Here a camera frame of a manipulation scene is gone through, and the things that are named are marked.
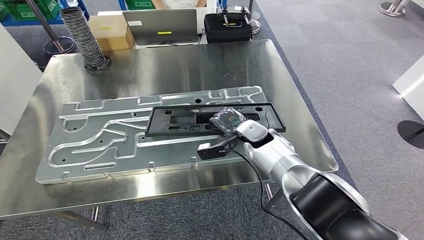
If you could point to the black plastic frame part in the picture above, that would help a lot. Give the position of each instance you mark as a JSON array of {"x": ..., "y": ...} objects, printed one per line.
[{"x": 275, "y": 122}]

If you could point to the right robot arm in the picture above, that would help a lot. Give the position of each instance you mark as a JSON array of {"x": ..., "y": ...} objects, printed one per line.
[{"x": 281, "y": 159}]

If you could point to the stainless steel workbench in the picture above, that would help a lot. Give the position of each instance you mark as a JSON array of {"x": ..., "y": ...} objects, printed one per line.
[{"x": 165, "y": 73}]

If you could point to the black carrying case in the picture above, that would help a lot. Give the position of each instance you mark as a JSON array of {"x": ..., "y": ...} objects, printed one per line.
[{"x": 228, "y": 33}]

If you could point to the steel stanchion with round base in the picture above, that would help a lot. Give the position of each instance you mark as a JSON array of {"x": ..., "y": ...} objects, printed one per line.
[
  {"x": 255, "y": 26},
  {"x": 59, "y": 46},
  {"x": 392, "y": 9}
]

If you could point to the grey laptop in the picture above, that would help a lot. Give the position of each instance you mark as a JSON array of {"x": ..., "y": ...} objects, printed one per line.
[{"x": 159, "y": 23}]

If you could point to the aluminium fixture plate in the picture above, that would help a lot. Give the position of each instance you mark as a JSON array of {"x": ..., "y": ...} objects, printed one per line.
[{"x": 99, "y": 149}]

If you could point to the cardboard box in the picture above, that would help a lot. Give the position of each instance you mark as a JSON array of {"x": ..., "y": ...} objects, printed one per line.
[{"x": 109, "y": 33}]

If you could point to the green plastic crate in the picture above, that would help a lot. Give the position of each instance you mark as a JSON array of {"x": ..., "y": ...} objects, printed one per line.
[
  {"x": 20, "y": 10},
  {"x": 139, "y": 4}
]

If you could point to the white partition panel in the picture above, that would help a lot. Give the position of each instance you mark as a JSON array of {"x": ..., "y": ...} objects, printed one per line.
[{"x": 16, "y": 82}]

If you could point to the black stanchion with round base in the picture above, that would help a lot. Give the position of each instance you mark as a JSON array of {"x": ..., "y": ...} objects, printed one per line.
[{"x": 412, "y": 132}]

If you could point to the blue metal bench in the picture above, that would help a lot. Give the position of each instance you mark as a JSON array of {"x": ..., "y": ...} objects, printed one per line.
[{"x": 33, "y": 20}]

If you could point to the black camera bracket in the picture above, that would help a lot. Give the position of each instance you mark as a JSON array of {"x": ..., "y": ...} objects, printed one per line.
[{"x": 228, "y": 142}]

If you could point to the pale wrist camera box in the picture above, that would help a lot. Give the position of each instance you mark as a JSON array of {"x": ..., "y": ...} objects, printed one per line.
[{"x": 204, "y": 147}]

